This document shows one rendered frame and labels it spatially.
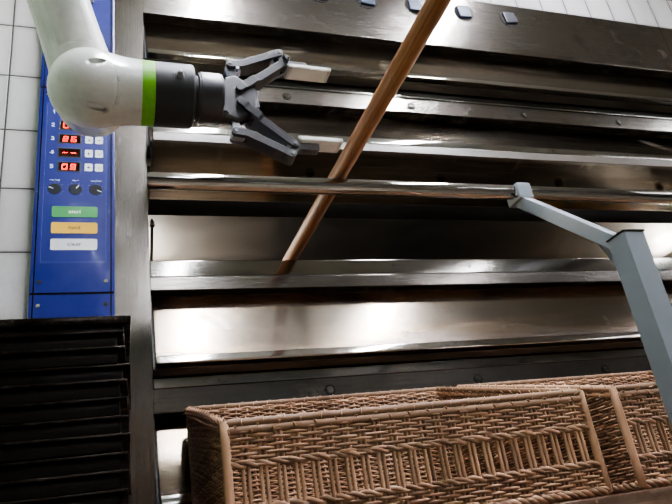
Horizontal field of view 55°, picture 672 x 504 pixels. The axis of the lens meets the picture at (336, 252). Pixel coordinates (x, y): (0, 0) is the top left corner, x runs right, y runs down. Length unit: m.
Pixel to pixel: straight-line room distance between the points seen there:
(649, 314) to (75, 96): 0.87
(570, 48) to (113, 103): 1.74
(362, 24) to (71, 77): 1.23
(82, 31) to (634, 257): 0.90
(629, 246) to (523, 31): 1.33
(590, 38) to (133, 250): 1.69
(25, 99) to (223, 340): 0.72
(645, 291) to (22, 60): 1.41
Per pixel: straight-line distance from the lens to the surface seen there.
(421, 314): 1.57
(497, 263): 1.72
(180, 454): 1.35
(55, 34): 1.09
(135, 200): 1.52
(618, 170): 1.95
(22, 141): 1.61
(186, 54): 1.72
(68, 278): 1.41
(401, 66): 0.98
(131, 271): 1.44
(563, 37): 2.40
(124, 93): 0.94
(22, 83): 1.70
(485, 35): 2.21
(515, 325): 1.67
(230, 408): 1.34
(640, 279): 1.08
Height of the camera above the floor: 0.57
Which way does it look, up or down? 24 degrees up
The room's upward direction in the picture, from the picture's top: 9 degrees counter-clockwise
